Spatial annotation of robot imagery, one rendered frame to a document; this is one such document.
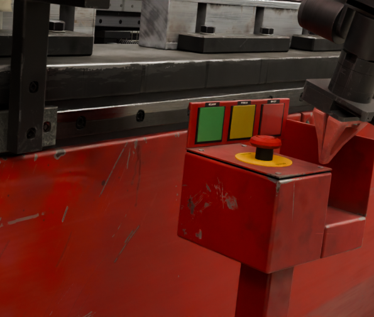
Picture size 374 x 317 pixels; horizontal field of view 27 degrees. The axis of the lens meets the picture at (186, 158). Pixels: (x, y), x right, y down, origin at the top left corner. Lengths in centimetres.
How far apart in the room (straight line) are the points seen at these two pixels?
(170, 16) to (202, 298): 48
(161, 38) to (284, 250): 52
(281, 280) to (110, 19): 75
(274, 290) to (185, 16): 54
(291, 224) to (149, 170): 29
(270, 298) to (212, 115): 25
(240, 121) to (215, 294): 43
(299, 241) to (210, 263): 41
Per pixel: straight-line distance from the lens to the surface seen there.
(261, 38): 148
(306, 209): 97
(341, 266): 188
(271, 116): 112
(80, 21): 118
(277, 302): 107
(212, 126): 103
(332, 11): 102
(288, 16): 169
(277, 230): 93
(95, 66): 103
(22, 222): 99
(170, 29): 134
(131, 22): 167
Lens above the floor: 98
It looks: 12 degrees down
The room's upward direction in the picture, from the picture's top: 6 degrees clockwise
